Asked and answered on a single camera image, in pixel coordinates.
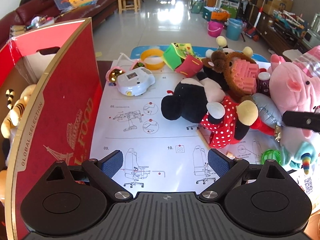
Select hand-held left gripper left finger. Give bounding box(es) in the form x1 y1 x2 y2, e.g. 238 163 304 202
46 149 133 202

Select clear plastic box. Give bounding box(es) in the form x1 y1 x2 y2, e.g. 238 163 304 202
53 0 73 12

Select pink brick block toy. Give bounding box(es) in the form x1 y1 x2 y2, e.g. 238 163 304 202
231 60 259 93

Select silver foil balloon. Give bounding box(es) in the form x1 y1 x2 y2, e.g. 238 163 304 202
252 93 284 128

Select cardboard carton with toys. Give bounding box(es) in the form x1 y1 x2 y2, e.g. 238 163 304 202
259 0 293 15

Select white pictogram leaflet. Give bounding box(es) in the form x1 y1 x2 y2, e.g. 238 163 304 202
287 169 320 205

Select blender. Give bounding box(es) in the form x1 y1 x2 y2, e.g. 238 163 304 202
311 14 320 33

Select tiger plush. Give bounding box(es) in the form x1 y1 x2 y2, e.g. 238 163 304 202
0 84 37 139

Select red cardboard box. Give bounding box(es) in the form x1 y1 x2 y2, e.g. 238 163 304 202
0 17 104 240

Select red plush toy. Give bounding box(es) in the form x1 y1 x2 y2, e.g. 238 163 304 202
246 116 275 135

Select crumpled gold foil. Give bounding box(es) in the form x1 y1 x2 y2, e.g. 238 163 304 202
273 124 283 143

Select pink pig plush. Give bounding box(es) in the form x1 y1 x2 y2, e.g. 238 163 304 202
266 54 320 140

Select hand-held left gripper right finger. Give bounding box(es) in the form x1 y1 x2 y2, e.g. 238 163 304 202
198 148 287 202

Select white unicorn plush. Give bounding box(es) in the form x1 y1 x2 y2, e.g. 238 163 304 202
279 130 320 175

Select white instruction sheet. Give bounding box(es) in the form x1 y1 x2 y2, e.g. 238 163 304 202
89 60 283 193

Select orange teal storage box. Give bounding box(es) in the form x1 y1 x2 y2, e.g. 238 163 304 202
202 6 230 22

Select blue bucket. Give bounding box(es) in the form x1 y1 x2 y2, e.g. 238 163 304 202
226 18 244 41

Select purple bottle white cap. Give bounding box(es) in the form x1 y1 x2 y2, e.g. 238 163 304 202
257 72 272 96

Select white toy camera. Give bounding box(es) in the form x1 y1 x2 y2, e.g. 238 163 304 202
117 52 155 97

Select mouse plush polka-dot dress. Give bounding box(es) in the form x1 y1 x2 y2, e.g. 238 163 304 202
161 77 259 148

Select pink bucket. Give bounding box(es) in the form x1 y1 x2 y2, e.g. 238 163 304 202
207 21 224 38

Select plush with yellow antennae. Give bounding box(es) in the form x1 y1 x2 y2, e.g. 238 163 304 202
206 35 253 58

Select yellow plastic ring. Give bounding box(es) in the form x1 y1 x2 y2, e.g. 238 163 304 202
140 49 165 70

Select white board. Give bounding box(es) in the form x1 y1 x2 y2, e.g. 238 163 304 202
282 49 304 63

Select blue table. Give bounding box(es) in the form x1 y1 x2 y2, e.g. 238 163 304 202
131 44 270 63

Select brown long-armed plush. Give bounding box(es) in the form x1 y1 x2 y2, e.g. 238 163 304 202
201 50 259 103

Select pink striped cloth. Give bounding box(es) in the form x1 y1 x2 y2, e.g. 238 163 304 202
292 45 320 78

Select toy track set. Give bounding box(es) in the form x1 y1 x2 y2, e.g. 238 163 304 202
272 10 308 37

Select maroon sofa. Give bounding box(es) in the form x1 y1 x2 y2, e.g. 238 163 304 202
0 0 120 45

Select pink sunglasses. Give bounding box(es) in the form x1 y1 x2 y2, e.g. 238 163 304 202
106 59 145 87

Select red foam piece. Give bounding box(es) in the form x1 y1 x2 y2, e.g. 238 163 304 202
174 55 204 78

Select green toy microwave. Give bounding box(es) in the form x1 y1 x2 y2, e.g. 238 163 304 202
302 29 318 47

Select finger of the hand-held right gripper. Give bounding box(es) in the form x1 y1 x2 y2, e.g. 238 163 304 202
282 111 320 131

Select dark wooden cabinet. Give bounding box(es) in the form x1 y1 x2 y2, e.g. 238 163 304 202
257 12 320 55

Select red white scooter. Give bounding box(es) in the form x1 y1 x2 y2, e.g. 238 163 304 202
244 0 267 42

